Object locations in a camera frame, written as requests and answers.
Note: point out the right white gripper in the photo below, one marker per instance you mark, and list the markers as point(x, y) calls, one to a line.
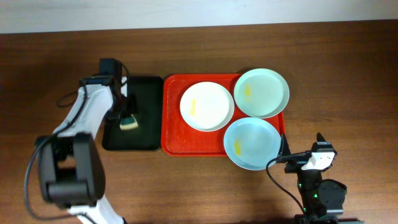
point(293, 163)

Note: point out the mint green plate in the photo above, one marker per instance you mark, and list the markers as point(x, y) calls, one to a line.
point(261, 93)

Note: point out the green and yellow sponge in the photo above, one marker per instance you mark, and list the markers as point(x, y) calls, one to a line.
point(128, 123)

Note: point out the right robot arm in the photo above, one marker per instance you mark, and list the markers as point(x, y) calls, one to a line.
point(322, 199)

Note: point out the white plate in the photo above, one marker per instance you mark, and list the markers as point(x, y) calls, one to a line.
point(207, 106)

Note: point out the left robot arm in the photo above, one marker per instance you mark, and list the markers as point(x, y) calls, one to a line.
point(71, 174)

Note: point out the red plastic tray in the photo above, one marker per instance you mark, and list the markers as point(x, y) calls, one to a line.
point(177, 137)

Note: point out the light blue plate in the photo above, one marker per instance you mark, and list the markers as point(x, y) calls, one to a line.
point(251, 143)

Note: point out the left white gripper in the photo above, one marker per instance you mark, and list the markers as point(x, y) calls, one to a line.
point(125, 109)

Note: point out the black plastic tray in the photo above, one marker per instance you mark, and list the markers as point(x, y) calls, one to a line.
point(149, 93)

